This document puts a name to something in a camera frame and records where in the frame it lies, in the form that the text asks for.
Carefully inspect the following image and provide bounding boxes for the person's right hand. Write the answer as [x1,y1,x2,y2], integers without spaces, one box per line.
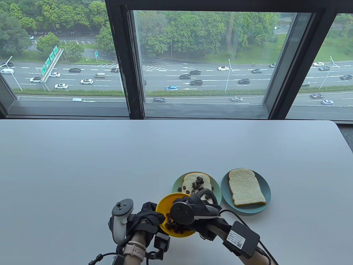
[170,195,232,242]

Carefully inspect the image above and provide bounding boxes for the person's left hand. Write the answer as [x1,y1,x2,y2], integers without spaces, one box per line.
[126,202,166,246]

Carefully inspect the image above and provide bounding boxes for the yellow bowl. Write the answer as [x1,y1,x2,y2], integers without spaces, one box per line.
[156,193,197,238]

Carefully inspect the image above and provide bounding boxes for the white toast slice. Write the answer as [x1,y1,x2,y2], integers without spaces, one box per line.
[228,168,266,207]
[182,172,214,196]

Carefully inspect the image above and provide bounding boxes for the person's right forearm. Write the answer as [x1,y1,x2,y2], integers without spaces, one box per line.
[207,224,272,265]

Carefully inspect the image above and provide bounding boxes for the person's left forearm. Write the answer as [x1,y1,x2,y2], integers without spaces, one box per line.
[123,230,146,265]

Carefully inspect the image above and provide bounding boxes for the pink band wristwatch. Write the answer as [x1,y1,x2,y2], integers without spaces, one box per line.
[123,241,146,260]

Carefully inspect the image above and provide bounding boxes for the light green plate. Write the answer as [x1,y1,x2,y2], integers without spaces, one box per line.
[172,172,222,206]

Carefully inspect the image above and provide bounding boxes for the blue plate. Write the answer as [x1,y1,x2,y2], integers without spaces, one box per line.
[221,168,271,216]

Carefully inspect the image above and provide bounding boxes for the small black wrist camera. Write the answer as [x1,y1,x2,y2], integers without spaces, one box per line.
[154,233,171,260]

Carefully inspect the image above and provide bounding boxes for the black window frame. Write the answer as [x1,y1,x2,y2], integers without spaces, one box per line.
[0,0,353,122]

